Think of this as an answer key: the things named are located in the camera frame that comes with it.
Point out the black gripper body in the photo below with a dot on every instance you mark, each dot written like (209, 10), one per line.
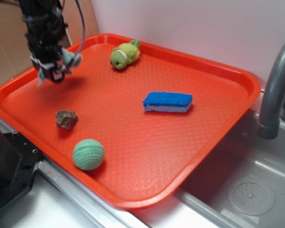
(44, 33)

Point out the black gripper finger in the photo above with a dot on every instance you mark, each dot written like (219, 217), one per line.
(54, 74)
(60, 66)

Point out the light blue cloth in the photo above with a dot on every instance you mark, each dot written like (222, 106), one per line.
(70, 60)

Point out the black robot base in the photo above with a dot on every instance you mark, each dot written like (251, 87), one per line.
(19, 160)

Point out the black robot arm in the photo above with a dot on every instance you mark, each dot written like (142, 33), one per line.
(37, 7)

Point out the brown rock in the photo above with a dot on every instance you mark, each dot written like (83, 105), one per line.
(66, 119)

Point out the brown cardboard panel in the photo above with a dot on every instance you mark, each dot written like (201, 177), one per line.
(14, 52)

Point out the green plush toy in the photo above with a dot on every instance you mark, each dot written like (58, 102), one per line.
(125, 54)

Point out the green textured ball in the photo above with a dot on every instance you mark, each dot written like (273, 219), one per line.
(88, 154)

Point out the red plastic tray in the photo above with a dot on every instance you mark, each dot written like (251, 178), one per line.
(148, 155)

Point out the blue sponge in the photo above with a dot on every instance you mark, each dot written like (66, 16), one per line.
(167, 102)

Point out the grey toy sink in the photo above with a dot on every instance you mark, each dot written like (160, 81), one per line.
(241, 184)

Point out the grey faucet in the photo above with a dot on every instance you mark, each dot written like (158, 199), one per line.
(272, 109)

